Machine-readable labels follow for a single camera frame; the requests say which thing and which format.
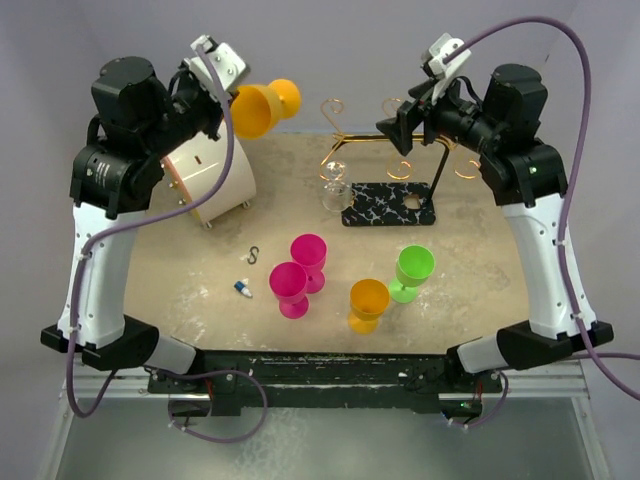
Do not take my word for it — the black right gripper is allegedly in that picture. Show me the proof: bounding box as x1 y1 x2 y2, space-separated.
377 67 503 155

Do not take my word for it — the black carabiner clip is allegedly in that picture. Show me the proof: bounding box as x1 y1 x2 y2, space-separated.
247 246 260 265

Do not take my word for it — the green plastic wine glass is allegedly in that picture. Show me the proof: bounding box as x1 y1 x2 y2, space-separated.
389 245 435 304

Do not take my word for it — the pink plastic wine glass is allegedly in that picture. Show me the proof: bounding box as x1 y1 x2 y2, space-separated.
290 233 328 294
269 261 309 319

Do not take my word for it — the clear glass wine glass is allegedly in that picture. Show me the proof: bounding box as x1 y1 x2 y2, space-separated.
321 161 353 213

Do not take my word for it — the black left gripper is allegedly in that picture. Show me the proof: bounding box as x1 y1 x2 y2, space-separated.
141 58 239 160

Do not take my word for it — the white cylindrical container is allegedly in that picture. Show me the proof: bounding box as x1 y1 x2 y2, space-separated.
162 132 258 229

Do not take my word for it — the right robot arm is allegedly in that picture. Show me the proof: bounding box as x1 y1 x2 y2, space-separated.
376 64 614 391

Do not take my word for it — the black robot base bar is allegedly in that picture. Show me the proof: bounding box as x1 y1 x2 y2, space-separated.
148 350 502 418

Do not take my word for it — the pink plastic wine glass front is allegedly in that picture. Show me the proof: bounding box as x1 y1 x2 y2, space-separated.
269 261 309 319

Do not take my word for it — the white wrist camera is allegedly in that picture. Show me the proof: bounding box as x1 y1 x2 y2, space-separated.
181 35 250 98
421 33 472 105

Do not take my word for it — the blue capped small tube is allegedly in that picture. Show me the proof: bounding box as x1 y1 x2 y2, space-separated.
234 281 253 298

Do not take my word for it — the gold wire wine glass rack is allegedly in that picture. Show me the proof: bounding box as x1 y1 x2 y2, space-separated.
319 98 456 227

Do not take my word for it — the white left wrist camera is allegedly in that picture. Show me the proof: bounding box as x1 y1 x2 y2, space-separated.
181 35 250 98

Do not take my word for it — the orange plastic wine glass front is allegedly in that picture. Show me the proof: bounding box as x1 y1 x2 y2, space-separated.
348 278 391 334

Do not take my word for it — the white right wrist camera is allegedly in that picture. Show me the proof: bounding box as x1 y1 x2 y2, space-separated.
421 33 472 105

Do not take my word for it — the orange plastic wine glass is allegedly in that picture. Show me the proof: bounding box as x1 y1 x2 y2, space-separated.
348 278 391 334
231 79 302 139

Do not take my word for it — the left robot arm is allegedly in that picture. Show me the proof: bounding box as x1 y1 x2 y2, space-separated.
40 52 244 392

